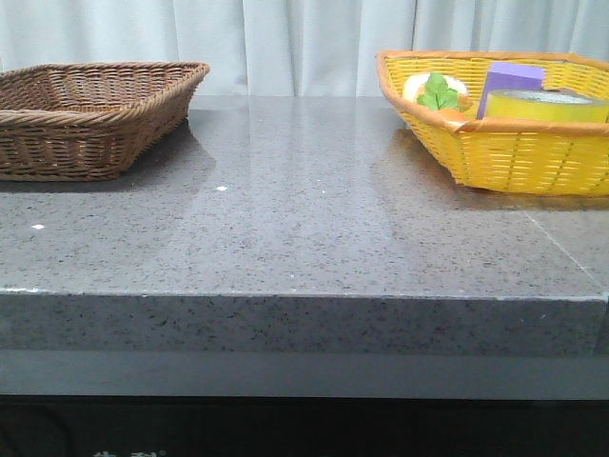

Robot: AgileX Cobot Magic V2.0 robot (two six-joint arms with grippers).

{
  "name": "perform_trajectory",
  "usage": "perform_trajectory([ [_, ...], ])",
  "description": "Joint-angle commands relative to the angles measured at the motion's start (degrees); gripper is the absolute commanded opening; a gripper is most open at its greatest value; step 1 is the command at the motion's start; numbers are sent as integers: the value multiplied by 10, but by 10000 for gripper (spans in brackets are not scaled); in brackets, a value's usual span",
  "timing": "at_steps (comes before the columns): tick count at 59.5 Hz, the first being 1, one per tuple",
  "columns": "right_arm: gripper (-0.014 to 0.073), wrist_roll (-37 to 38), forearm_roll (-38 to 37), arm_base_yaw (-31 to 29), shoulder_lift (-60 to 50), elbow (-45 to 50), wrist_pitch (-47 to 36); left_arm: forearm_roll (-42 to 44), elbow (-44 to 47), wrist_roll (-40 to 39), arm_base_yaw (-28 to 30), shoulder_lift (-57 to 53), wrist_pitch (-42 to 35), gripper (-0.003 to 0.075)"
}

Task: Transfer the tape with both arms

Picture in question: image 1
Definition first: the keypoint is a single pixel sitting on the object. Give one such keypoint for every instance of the yellow tape roll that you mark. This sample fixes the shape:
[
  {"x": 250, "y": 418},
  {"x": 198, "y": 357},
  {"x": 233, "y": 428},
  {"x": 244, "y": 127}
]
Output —
[{"x": 545, "y": 105}]

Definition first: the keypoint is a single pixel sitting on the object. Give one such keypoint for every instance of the white round toy bun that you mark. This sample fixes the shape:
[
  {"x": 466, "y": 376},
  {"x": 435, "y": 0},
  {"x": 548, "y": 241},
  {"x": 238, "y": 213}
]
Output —
[{"x": 414, "y": 86}]

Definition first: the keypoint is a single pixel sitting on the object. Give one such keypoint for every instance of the white curtain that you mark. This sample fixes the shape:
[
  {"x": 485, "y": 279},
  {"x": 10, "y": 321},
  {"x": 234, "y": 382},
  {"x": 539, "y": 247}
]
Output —
[{"x": 290, "y": 48}]

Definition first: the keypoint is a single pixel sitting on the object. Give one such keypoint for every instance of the toy carrot with green leaves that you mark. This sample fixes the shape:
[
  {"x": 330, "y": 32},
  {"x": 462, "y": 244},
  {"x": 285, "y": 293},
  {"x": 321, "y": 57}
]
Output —
[{"x": 446, "y": 95}]

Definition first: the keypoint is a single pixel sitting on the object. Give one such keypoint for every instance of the yellow woven basket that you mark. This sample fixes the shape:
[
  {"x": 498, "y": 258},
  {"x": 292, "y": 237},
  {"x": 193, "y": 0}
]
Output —
[{"x": 516, "y": 156}]

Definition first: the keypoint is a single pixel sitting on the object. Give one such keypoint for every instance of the purple block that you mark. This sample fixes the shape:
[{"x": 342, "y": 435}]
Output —
[{"x": 505, "y": 75}]

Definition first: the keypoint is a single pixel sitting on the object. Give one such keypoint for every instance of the brown wicker basket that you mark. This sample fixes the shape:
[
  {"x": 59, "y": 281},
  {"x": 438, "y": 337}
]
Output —
[{"x": 90, "y": 121}]

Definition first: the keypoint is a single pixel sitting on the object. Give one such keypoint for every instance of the brown toy animal figure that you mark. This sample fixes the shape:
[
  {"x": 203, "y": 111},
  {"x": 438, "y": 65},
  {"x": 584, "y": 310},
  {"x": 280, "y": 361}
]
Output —
[{"x": 561, "y": 90}]

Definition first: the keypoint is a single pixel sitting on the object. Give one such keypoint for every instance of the black cabinet front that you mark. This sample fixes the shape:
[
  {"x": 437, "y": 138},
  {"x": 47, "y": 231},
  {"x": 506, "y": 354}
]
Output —
[{"x": 249, "y": 426}]

